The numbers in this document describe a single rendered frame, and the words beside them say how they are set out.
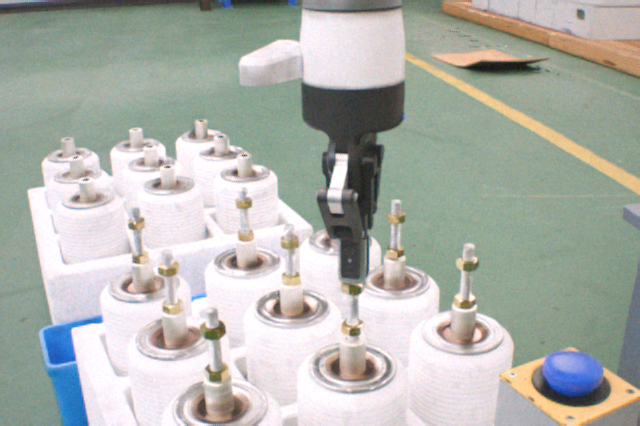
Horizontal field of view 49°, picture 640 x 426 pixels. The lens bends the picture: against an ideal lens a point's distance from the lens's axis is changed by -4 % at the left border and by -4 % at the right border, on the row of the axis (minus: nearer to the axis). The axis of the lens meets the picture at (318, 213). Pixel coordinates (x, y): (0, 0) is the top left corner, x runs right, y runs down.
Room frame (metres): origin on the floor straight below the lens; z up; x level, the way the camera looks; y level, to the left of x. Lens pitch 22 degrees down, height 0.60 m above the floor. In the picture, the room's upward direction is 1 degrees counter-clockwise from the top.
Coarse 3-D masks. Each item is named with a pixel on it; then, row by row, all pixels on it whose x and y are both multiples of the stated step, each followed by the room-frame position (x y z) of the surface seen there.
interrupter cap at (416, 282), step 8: (368, 272) 0.70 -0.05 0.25; (376, 272) 0.70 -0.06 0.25; (408, 272) 0.70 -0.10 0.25; (416, 272) 0.70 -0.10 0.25; (424, 272) 0.69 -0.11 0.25; (368, 280) 0.68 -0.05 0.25; (376, 280) 0.68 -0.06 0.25; (408, 280) 0.68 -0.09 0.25; (416, 280) 0.68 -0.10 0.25; (424, 280) 0.68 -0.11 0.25; (368, 288) 0.66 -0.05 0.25; (376, 288) 0.66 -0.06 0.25; (384, 288) 0.66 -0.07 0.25; (392, 288) 0.66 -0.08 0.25; (400, 288) 0.66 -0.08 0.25; (408, 288) 0.66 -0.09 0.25; (416, 288) 0.66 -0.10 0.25; (424, 288) 0.66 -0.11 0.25; (376, 296) 0.65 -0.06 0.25; (384, 296) 0.64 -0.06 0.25; (392, 296) 0.64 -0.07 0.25; (400, 296) 0.64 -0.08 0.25; (408, 296) 0.64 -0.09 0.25; (416, 296) 0.64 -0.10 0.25
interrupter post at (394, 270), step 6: (384, 258) 0.68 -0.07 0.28; (402, 258) 0.67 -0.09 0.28; (384, 264) 0.68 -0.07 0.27; (390, 264) 0.67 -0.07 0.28; (396, 264) 0.67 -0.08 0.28; (402, 264) 0.67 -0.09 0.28; (384, 270) 0.67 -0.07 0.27; (390, 270) 0.67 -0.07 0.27; (396, 270) 0.67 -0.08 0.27; (402, 270) 0.67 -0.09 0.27; (384, 276) 0.67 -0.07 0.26; (390, 276) 0.67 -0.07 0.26; (396, 276) 0.67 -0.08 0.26; (402, 276) 0.67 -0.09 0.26; (384, 282) 0.67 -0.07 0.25; (390, 282) 0.67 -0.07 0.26; (396, 282) 0.67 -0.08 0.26; (402, 282) 0.67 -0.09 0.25
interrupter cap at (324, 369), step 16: (320, 352) 0.54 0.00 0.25; (336, 352) 0.54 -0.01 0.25; (368, 352) 0.54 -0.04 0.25; (384, 352) 0.54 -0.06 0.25; (320, 368) 0.52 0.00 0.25; (336, 368) 0.52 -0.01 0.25; (368, 368) 0.52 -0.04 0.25; (384, 368) 0.51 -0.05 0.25; (320, 384) 0.49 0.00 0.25; (336, 384) 0.49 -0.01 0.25; (352, 384) 0.49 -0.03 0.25; (368, 384) 0.49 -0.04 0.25; (384, 384) 0.49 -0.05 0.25
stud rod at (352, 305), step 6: (348, 300) 0.52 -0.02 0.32; (354, 300) 0.52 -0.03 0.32; (348, 306) 0.52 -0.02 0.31; (354, 306) 0.52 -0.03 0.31; (348, 312) 0.52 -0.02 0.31; (354, 312) 0.52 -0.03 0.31; (348, 318) 0.52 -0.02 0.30; (354, 318) 0.52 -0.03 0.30; (348, 324) 0.52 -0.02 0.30; (354, 324) 0.52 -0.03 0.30; (348, 336) 0.52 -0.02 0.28; (354, 336) 0.52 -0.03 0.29
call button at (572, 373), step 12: (552, 360) 0.40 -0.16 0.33; (564, 360) 0.40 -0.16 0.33; (576, 360) 0.40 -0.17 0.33; (588, 360) 0.40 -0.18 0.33; (552, 372) 0.39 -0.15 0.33; (564, 372) 0.39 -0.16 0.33; (576, 372) 0.39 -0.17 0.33; (588, 372) 0.39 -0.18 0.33; (600, 372) 0.39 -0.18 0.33; (552, 384) 0.39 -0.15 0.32; (564, 384) 0.38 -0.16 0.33; (576, 384) 0.38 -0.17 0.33; (588, 384) 0.38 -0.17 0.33; (600, 384) 0.39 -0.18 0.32
